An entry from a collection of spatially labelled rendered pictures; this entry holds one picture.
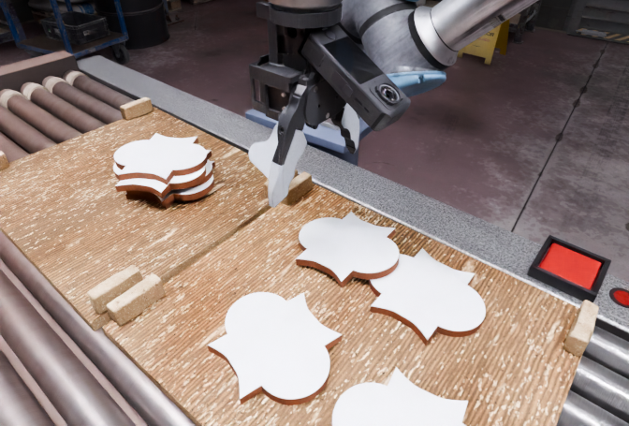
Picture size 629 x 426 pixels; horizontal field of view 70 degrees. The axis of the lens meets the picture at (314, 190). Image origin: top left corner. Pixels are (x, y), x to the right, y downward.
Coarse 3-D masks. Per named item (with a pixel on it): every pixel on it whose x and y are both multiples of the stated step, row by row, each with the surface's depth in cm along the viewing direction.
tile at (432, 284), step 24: (408, 264) 54; (432, 264) 54; (384, 288) 51; (408, 288) 51; (432, 288) 51; (456, 288) 51; (384, 312) 49; (408, 312) 48; (432, 312) 48; (456, 312) 48; (480, 312) 48; (432, 336) 47; (456, 336) 47
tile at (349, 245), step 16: (320, 224) 60; (336, 224) 59; (352, 224) 59; (368, 224) 59; (304, 240) 57; (320, 240) 57; (336, 240) 57; (352, 240) 56; (368, 240) 56; (384, 240) 56; (304, 256) 54; (320, 256) 54; (336, 256) 54; (352, 256) 54; (368, 256) 54; (384, 256) 53; (336, 272) 52; (352, 272) 52; (368, 272) 51; (384, 272) 52
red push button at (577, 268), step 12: (552, 252) 58; (564, 252) 58; (576, 252) 58; (540, 264) 57; (552, 264) 56; (564, 264) 56; (576, 264) 56; (588, 264) 56; (600, 264) 56; (564, 276) 55; (576, 276) 55; (588, 276) 55; (588, 288) 53
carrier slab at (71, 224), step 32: (128, 128) 84; (160, 128) 84; (192, 128) 84; (32, 160) 75; (64, 160) 75; (96, 160) 75; (224, 160) 75; (0, 192) 68; (32, 192) 68; (64, 192) 68; (96, 192) 68; (224, 192) 68; (256, 192) 68; (0, 224) 62; (32, 224) 62; (64, 224) 62; (96, 224) 62; (128, 224) 62; (160, 224) 62; (192, 224) 62; (224, 224) 62; (32, 256) 57; (64, 256) 57; (96, 256) 57; (128, 256) 57; (160, 256) 57; (192, 256) 57; (64, 288) 52; (96, 320) 49
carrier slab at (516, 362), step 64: (320, 192) 68; (256, 256) 57; (448, 256) 57; (192, 320) 49; (320, 320) 49; (384, 320) 49; (512, 320) 49; (192, 384) 43; (384, 384) 43; (448, 384) 43; (512, 384) 43
